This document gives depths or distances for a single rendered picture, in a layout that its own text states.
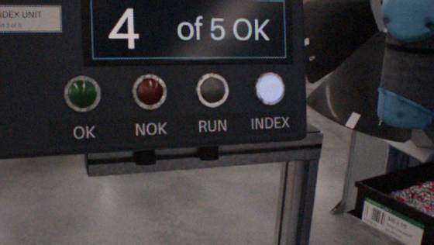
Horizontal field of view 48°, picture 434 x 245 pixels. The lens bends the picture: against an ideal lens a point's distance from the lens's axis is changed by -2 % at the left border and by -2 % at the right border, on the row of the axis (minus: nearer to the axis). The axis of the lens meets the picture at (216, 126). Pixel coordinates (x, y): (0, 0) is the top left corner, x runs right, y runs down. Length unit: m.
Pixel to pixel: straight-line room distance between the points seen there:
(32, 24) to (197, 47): 0.12
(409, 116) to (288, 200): 0.23
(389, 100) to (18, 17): 0.48
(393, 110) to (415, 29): 0.11
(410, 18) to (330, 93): 0.43
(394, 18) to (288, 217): 0.28
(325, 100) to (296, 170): 0.53
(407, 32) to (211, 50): 0.32
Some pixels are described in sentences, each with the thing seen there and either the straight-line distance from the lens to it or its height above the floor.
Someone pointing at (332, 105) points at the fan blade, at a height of 0.96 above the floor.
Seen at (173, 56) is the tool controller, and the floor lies 1.14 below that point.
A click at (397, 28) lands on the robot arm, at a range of 0.65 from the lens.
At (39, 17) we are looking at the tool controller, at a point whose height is 1.17.
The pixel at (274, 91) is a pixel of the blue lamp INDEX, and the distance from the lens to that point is 0.41.
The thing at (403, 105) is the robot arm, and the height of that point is 1.05.
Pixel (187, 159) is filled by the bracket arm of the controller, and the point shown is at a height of 1.04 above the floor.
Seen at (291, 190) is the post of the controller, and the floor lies 0.99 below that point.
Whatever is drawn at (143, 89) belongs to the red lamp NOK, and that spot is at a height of 1.12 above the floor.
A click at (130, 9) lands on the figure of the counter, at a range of 0.39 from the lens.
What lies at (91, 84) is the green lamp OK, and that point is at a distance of 0.37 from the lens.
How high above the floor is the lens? 1.21
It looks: 17 degrees down
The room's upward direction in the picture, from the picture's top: 3 degrees clockwise
